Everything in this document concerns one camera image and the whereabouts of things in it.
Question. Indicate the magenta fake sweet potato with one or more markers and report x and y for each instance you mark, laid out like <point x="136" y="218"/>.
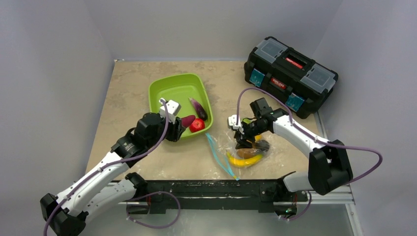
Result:
<point x="187" y="121"/>

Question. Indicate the brown fake kiwi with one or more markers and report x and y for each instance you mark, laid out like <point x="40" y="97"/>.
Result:
<point x="246" y="153"/>

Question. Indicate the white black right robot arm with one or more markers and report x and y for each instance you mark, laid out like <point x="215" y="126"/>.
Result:
<point x="328" y="163"/>

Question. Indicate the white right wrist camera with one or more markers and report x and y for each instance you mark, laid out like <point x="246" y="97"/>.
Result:
<point x="234" y="123"/>

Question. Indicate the aluminium frame rail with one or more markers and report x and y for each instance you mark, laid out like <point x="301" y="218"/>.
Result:
<point x="331" y="215"/>

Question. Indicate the clear zip top bag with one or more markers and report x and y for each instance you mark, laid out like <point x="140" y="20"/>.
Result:
<point x="225" y="143"/>

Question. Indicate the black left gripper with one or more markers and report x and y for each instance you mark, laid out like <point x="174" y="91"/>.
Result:
<point x="175" y="130"/>

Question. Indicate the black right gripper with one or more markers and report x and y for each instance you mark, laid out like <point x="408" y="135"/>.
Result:
<point x="245" y="132"/>

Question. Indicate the yellow fake banana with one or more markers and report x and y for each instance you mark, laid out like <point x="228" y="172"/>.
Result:
<point x="241" y="163"/>

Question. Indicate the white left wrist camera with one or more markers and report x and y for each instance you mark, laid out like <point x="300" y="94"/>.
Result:
<point x="169" y="109"/>

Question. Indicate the red fake apple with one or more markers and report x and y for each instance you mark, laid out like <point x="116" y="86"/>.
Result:
<point x="197" y="125"/>

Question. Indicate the green plastic tray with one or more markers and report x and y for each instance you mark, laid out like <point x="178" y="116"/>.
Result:
<point x="180" y="88"/>

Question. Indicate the purple fake eggplant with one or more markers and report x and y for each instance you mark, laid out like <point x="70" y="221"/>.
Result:
<point x="200" y="111"/>

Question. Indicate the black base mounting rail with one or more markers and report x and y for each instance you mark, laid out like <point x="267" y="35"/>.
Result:
<point x="262" y="195"/>

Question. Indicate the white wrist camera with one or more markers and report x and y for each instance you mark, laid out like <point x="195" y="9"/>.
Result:
<point x="169" y="109"/>
<point x="234" y="123"/>

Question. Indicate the black toolbox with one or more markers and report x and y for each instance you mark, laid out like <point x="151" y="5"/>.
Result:
<point x="299" y="82"/>

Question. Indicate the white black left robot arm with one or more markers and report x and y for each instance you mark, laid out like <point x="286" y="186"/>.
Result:
<point x="68" y="212"/>

